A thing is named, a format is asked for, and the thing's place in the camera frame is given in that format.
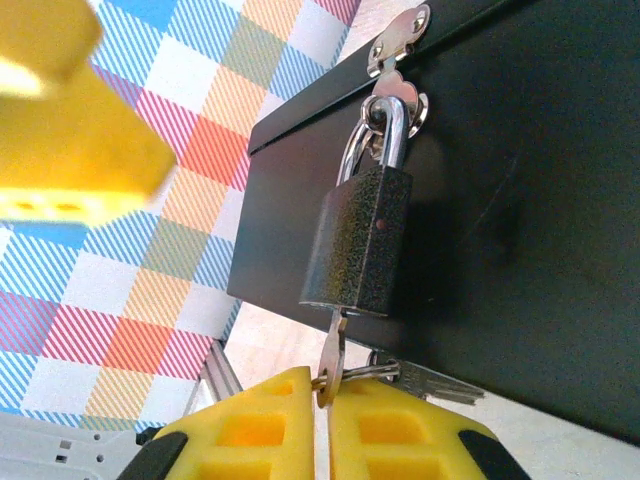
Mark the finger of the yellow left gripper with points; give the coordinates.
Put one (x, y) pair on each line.
(65, 125)

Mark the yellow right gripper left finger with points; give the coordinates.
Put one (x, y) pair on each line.
(240, 430)

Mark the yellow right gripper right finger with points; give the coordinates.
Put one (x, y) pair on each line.
(410, 435)

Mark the dark speckled padlock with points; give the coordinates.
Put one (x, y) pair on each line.
(360, 240)

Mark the silver spare key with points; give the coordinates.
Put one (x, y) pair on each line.
(435, 385)

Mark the silver hasp latch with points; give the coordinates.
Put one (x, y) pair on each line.
(400, 30)

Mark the aluminium side rail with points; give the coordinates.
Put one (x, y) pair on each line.
(217, 372)

